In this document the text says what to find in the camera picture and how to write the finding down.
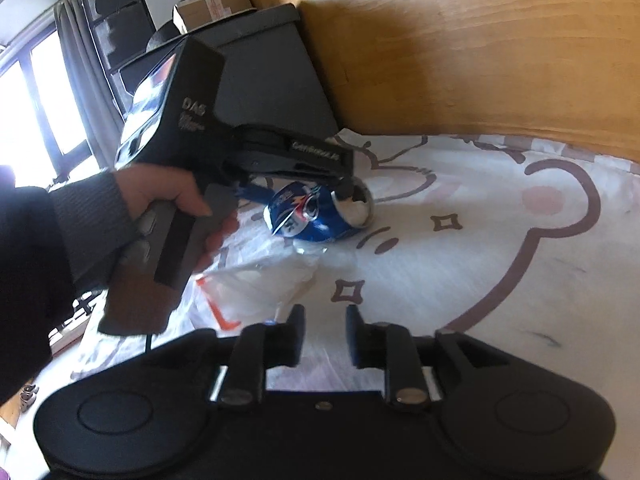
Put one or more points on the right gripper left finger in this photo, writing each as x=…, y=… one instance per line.
x=258, y=348

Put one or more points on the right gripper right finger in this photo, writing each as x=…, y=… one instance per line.
x=390, y=348

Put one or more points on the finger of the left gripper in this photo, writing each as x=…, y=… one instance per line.
x=343, y=188
x=253, y=192

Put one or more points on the crushed blue soda can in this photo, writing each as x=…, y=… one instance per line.
x=314, y=213

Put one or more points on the dark sleeved left forearm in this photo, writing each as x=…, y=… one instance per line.
x=54, y=247

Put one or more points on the left hand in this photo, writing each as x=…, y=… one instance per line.
x=141, y=185

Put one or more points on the clear plastic bag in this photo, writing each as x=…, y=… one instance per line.
x=253, y=278

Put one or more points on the brown white curtain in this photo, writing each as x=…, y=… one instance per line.
x=97, y=109

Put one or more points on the brown cardboard box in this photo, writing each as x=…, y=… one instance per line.
x=188, y=15

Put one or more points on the black shelf unit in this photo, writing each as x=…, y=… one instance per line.
x=120, y=31

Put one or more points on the white purple patterned blanket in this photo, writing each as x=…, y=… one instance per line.
x=535, y=243

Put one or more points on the wooden headboard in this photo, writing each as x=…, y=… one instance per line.
x=564, y=70

